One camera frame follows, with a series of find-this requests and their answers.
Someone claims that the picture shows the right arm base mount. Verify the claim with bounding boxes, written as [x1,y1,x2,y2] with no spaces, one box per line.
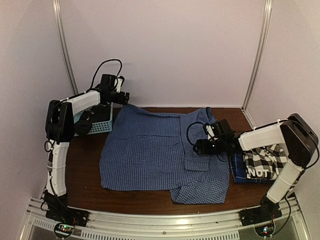
[238,196,282,238]

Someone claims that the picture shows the blue small-check shirt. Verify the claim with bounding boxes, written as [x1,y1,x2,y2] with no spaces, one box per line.
[99,104,230,205]

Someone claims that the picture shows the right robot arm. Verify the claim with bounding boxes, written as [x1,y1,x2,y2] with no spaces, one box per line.
[191,113,320,221]

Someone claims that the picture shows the front aluminium rail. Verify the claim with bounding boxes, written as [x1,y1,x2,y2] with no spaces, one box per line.
[19,197,311,240]

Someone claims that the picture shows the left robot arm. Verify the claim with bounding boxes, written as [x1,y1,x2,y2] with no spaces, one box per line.
[44,74,130,222]

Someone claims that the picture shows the blue plaid folded shirt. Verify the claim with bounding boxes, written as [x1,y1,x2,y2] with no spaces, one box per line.
[230,153,274,184]

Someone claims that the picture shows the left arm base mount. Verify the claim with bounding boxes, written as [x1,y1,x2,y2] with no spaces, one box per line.
[43,190,89,227]

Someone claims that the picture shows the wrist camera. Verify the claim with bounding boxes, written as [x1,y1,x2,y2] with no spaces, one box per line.
[204,122,218,141]
[114,75,125,93]

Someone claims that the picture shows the black white plaid shirt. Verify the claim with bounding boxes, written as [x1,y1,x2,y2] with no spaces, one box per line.
[243,144,289,181]

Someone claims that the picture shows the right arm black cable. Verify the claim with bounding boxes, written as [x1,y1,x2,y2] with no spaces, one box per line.
[186,121,241,162]

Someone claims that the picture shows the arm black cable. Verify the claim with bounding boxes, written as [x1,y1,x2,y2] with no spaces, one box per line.
[186,121,241,162]
[43,58,123,156]

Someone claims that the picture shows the light blue plastic basket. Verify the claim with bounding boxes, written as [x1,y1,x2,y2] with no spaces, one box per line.
[72,103,114,136]

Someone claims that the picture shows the aluminium frame post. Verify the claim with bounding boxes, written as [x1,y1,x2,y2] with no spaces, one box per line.
[241,0,273,112]
[52,0,79,95]

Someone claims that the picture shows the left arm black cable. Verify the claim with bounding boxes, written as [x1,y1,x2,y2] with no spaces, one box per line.
[43,58,123,156]

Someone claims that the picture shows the left aluminium frame post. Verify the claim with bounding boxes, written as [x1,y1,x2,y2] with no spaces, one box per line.
[52,0,79,95]

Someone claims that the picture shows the black garment in basket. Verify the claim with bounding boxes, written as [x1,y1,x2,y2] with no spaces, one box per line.
[73,104,112,137]

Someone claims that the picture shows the right aluminium frame post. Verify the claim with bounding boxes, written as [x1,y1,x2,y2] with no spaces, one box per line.
[241,0,273,112]

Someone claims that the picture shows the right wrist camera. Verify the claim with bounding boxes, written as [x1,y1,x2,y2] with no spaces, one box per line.
[204,122,218,141]

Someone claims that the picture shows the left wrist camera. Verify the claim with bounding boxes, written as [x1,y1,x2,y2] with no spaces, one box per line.
[114,75,125,93]

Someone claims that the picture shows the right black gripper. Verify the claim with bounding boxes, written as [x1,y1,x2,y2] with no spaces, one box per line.
[193,138,226,156]

